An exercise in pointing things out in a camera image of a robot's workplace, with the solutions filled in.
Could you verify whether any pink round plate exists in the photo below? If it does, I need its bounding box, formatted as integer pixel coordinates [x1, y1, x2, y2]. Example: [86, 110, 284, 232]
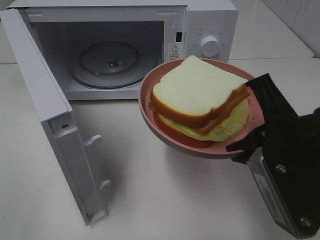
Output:
[138, 58, 267, 160]

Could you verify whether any white microwave door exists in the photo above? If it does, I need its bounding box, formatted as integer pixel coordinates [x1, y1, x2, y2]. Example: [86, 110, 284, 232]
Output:
[0, 8, 110, 225]

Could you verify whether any white microwave oven body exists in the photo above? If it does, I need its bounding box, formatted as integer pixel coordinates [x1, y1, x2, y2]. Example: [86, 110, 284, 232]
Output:
[6, 0, 238, 101]

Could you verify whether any upper white power knob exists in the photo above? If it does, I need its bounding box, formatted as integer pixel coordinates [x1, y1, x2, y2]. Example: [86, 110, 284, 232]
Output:
[200, 35, 221, 58]

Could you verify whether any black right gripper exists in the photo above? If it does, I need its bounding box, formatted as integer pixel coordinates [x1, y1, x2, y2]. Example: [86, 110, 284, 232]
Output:
[225, 73, 320, 181]

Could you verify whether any glass microwave turntable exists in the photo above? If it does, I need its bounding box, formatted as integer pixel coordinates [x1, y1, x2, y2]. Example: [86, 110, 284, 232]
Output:
[68, 41, 158, 90]

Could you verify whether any white bread sandwich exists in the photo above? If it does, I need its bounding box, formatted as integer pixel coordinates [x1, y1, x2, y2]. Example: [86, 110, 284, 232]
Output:
[148, 55, 250, 148]

